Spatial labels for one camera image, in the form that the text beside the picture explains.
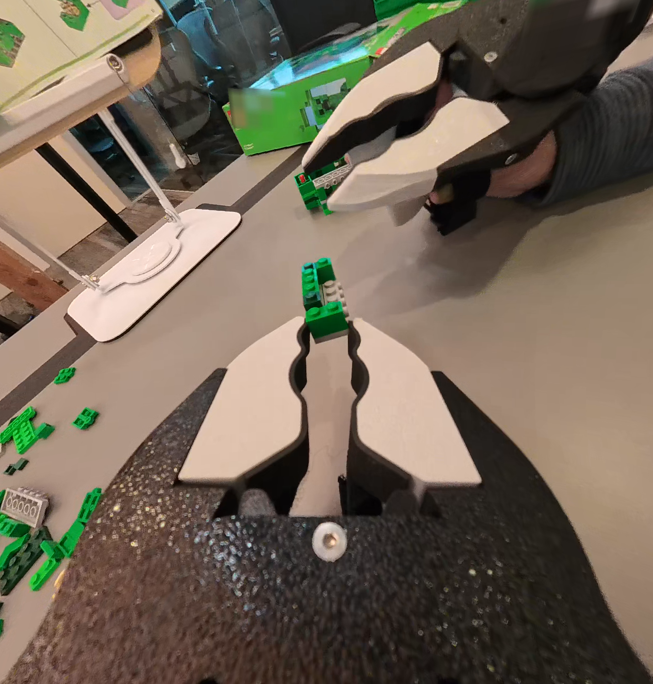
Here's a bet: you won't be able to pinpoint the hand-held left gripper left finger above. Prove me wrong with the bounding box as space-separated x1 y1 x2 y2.
177 316 310 495

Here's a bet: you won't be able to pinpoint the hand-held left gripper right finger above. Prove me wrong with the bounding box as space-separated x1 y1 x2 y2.
348 318 483 495

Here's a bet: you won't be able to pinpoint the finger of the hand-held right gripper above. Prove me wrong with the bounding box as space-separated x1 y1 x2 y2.
325 98 511 226
301 42 445 174

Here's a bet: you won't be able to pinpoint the green brick model grey beams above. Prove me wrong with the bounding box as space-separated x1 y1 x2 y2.
294 160 354 216

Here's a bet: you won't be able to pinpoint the long green brick assembly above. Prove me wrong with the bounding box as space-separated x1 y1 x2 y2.
301 258 354 343

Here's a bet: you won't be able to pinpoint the person's right forearm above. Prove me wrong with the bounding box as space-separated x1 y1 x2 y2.
535 53 653 206

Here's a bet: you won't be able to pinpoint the grey desk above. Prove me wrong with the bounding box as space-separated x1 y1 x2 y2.
0 32 653 684

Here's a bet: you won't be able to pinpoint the person's right hand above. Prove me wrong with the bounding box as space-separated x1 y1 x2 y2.
487 130 561 200

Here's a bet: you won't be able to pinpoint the green toy box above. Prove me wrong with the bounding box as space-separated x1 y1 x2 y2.
222 19 383 157

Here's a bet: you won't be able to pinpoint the white book stand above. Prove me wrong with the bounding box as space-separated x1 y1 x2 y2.
0 21 243 343

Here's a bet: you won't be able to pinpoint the pile of loose toy bricks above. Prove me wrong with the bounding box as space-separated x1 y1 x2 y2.
0 367 104 666

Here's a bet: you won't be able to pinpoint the instruction booklet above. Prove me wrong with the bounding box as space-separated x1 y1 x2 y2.
0 0 164 115

